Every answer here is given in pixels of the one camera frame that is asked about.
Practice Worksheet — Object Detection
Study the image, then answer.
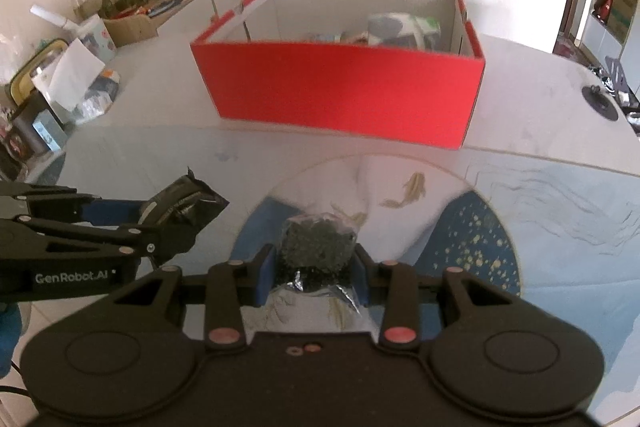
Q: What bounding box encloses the white patterned cup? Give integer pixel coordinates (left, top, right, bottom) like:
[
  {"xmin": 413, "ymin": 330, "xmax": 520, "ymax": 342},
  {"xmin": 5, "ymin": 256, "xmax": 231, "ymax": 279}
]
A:
[{"xmin": 77, "ymin": 15, "xmax": 119, "ymax": 63}]

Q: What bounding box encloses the black disc stand base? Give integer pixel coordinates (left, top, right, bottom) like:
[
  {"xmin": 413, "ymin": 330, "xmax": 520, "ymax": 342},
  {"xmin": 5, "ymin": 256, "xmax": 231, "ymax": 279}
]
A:
[{"xmin": 582, "ymin": 85, "xmax": 619, "ymax": 122}]

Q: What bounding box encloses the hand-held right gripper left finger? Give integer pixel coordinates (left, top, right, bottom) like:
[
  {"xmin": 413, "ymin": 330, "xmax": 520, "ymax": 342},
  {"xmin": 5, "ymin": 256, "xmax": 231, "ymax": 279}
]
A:
[{"xmin": 115, "ymin": 244, "xmax": 279, "ymax": 352}]

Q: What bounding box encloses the crumpled clear plastic bag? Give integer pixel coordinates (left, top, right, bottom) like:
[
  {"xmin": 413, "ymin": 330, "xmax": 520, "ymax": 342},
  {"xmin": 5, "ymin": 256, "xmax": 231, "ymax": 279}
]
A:
[{"xmin": 74, "ymin": 69, "xmax": 123, "ymax": 126}]

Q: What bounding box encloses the small light blue box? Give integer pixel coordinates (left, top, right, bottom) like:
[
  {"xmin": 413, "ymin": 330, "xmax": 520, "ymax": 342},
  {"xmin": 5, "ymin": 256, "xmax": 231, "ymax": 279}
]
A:
[{"xmin": 32, "ymin": 109, "xmax": 68, "ymax": 153}]

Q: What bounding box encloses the black mug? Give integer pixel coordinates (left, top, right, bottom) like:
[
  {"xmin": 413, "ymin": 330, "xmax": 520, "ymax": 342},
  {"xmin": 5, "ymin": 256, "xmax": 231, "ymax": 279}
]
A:
[{"xmin": 9, "ymin": 94, "xmax": 59, "ymax": 158}]

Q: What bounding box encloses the red cardboard box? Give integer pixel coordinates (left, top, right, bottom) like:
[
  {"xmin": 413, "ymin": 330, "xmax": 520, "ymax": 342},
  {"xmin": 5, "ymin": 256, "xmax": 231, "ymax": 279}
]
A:
[{"xmin": 189, "ymin": 0, "xmax": 487, "ymax": 152}]

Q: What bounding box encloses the white plastic bag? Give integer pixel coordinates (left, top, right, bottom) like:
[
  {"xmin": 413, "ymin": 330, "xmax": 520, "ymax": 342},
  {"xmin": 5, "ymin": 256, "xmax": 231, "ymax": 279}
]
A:
[{"xmin": 367, "ymin": 11, "xmax": 442, "ymax": 50}]

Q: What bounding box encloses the white sheet of paper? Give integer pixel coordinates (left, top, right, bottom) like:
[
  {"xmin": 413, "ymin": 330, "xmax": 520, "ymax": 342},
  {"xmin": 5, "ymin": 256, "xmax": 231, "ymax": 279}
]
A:
[{"xmin": 30, "ymin": 39, "xmax": 106, "ymax": 113}]

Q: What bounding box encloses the cardboard tray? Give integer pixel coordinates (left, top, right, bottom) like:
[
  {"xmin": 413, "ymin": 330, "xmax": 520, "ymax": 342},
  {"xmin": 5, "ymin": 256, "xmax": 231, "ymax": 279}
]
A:
[{"xmin": 102, "ymin": 9, "xmax": 159, "ymax": 48}]

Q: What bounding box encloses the yellow-rimmed tray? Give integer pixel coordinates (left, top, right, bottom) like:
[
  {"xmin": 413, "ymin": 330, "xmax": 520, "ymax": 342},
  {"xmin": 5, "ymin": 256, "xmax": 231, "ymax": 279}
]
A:
[{"xmin": 8, "ymin": 37, "xmax": 69, "ymax": 103}]

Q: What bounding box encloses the grey stand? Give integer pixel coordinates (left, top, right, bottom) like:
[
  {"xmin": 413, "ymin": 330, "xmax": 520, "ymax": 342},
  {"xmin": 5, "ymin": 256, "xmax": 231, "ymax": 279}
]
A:
[{"xmin": 604, "ymin": 55, "xmax": 632, "ymax": 96}]

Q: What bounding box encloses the cardboard carton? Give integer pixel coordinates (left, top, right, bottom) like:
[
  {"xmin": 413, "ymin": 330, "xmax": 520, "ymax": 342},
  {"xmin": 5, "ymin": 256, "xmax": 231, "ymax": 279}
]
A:
[{"xmin": 612, "ymin": 0, "xmax": 640, "ymax": 46}]

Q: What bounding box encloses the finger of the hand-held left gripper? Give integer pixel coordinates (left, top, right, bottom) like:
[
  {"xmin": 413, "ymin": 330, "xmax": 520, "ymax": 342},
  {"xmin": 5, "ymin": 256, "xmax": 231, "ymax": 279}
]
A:
[
  {"xmin": 0, "ymin": 180, "xmax": 151, "ymax": 228},
  {"xmin": 0, "ymin": 216, "xmax": 162, "ymax": 259}
]

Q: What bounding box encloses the black cable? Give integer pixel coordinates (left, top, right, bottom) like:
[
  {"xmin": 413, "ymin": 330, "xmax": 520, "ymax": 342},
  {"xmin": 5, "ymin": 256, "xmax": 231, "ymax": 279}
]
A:
[{"xmin": 0, "ymin": 347, "xmax": 32, "ymax": 397}]

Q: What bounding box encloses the white paper roll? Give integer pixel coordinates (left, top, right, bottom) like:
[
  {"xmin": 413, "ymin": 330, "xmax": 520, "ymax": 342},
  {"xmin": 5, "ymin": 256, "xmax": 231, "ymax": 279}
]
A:
[{"xmin": 29, "ymin": 4, "xmax": 76, "ymax": 28}]

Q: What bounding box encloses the black snack packet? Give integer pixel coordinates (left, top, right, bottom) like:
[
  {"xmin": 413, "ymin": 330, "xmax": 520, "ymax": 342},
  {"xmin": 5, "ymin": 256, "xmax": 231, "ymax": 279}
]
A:
[{"xmin": 138, "ymin": 166, "xmax": 230, "ymax": 261}]

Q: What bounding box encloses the clear bag of dark seaweed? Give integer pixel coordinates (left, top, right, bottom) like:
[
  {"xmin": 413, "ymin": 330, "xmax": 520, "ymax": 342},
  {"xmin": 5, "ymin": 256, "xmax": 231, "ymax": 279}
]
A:
[{"xmin": 269, "ymin": 201, "xmax": 374, "ymax": 319}]

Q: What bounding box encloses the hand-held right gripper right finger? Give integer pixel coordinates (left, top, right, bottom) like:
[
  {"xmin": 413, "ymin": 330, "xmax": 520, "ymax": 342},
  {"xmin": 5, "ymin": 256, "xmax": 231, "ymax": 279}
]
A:
[{"xmin": 352, "ymin": 244, "xmax": 506, "ymax": 352}]

